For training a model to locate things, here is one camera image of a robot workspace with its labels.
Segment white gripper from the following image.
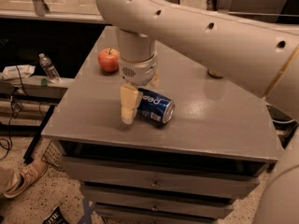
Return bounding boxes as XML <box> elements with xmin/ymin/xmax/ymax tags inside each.
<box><xmin>119</xmin><ymin>52</ymin><xmax>160</xmax><ymax>125</ymax></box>

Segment blue pepsi can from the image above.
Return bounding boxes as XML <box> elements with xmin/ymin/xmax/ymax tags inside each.
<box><xmin>137</xmin><ymin>88</ymin><xmax>175</xmax><ymax>124</ymax></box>

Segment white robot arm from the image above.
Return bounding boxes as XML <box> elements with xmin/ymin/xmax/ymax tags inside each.
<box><xmin>96</xmin><ymin>0</ymin><xmax>299</xmax><ymax>120</ymax></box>

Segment gold soda can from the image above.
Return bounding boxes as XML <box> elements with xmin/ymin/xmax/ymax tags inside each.
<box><xmin>207</xmin><ymin>69</ymin><xmax>223</xmax><ymax>78</ymax></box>

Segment red apple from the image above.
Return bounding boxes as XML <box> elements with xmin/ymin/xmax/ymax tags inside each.
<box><xmin>98</xmin><ymin>49</ymin><xmax>120</xmax><ymax>73</ymax></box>

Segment grey drawer cabinet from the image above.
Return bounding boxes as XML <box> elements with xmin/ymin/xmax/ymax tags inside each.
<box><xmin>41</xmin><ymin>25</ymin><xmax>288</xmax><ymax>224</ymax></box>

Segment clear plastic water bottle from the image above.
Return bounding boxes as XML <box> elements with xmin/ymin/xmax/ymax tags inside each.
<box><xmin>38</xmin><ymin>53</ymin><xmax>60</xmax><ymax>83</ymax></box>

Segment white crumpled cloth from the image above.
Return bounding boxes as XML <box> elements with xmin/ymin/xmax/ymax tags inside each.
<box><xmin>1</xmin><ymin>64</ymin><xmax>36</xmax><ymax>80</ymax></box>

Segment tan shoe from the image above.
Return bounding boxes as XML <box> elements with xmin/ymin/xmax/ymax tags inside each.
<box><xmin>1</xmin><ymin>159</ymin><xmax>48</xmax><ymax>199</ymax></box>

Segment black snack bag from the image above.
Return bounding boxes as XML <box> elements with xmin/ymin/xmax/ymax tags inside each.
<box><xmin>42</xmin><ymin>206</ymin><xmax>69</xmax><ymax>224</ymax></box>

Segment metal railing frame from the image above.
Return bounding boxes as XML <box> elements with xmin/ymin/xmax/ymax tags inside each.
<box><xmin>0</xmin><ymin>0</ymin><xmax>105</xmax><ymax>23</ymax></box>

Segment wire mesh basket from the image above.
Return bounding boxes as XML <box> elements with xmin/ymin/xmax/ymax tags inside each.
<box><xmin>42</xmin><ymin>141</ymin><xmax>64</xmax><ymax>172</ymax></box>

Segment black cable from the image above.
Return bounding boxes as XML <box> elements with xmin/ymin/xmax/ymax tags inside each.
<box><xmin>0</xmin><ymin>64</ymin><xmax>29</xmax><ymax>161</ymax></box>

